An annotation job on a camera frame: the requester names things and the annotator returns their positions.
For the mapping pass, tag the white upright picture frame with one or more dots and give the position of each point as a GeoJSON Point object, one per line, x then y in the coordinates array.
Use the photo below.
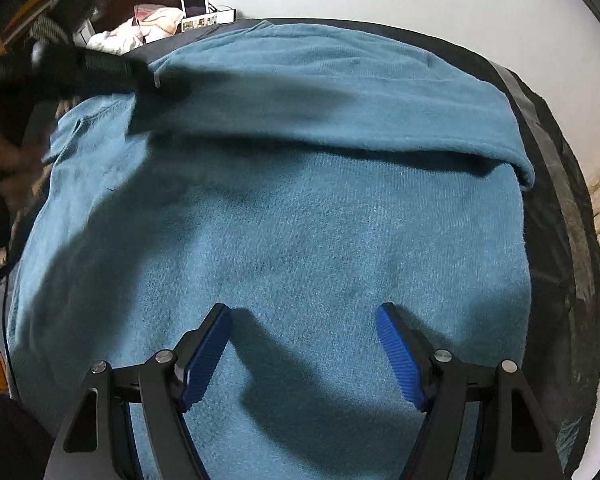
{"type": "Point", "coordinates": [195, 6]}

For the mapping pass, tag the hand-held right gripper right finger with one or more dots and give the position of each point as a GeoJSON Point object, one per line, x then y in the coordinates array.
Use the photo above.
{"type": "Point", "coordinates": [402, 355]}

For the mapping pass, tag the person's left hand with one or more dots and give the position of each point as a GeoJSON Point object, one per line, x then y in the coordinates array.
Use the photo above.
{"type": "Point", "coordinates": [22, 175]}

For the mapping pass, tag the white photo collage frame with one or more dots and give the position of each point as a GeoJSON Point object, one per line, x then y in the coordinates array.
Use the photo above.
{"type": "Point", "coordinates": [200, 23]}

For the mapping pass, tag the pile of pink white clothes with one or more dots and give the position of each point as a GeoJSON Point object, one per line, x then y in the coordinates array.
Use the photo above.
{"type": "Point", "coordinates": [130, 35]}

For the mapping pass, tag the teal knit sweater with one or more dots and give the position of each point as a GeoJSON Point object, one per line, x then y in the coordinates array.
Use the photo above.
{"type": "Point", "coordinates": [305, 235]}

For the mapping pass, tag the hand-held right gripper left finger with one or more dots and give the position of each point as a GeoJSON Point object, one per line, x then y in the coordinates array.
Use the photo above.
{"type": "Point", "coordinates": [205, 355]}

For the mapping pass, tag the clear tape strip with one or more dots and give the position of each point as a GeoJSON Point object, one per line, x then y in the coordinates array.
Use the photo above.
{"type": "Point", "coordinates": [575, 220]}

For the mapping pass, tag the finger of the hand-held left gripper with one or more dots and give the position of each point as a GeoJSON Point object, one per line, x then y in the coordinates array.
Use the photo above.
{"type": "Point", "coordinates": [162, 82]}

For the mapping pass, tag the black table cover cloth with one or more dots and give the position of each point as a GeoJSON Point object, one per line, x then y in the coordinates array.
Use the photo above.
{"type": "Point", "coordinates": [545, 260]}

